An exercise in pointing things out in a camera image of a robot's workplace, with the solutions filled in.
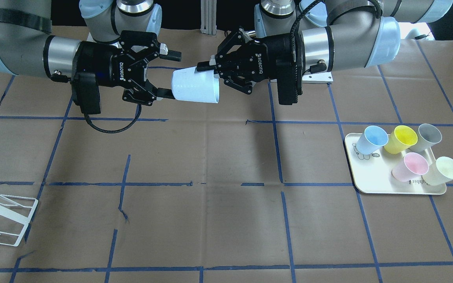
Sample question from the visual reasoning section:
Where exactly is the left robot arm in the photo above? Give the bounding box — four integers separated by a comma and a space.
195, 0, 453, 105

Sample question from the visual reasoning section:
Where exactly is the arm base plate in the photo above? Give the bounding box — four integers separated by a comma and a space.
302, 72, 334, 84

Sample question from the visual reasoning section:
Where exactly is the grey plastic cup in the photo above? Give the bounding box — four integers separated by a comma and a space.
409, 123, 442, 153

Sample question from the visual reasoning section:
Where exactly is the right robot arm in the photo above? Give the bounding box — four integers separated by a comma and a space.
0, 0, 181, 114

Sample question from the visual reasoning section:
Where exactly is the yellow plastic cup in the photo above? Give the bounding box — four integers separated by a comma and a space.
383, 125, 418, 154

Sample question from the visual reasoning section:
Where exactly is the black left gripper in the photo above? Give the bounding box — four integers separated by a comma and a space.
196, 30, 302, 94

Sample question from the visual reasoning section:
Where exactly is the cream plastic tray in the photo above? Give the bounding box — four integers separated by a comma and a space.
344, 133, 447, 195

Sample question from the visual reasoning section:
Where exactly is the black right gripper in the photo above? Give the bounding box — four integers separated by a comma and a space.
71, 31, 182, 106

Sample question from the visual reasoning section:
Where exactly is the blue cup on tray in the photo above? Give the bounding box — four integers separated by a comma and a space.
356, 125, 389, 155

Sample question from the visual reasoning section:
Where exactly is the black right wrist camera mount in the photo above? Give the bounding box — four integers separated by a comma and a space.
71, 72, 101, 115

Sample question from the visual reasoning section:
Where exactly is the pink plastic cup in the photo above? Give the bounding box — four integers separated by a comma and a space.
392, 152, 429, 182

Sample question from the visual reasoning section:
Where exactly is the white wire cup rack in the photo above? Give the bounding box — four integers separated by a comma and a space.
0, 193, 39, 247

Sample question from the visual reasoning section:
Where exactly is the aluminium frame post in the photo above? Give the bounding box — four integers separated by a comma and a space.
200, 0, 217, 36

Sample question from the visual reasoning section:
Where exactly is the light blue cup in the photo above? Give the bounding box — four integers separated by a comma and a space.
171, 67, 219, 103

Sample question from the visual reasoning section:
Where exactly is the pale green plastic cup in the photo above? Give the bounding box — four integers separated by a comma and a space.
422, 156, 453, 185

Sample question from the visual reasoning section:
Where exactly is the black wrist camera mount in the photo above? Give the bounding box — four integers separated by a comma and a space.
71, 72, 101, 115
276, 55, 302, 105

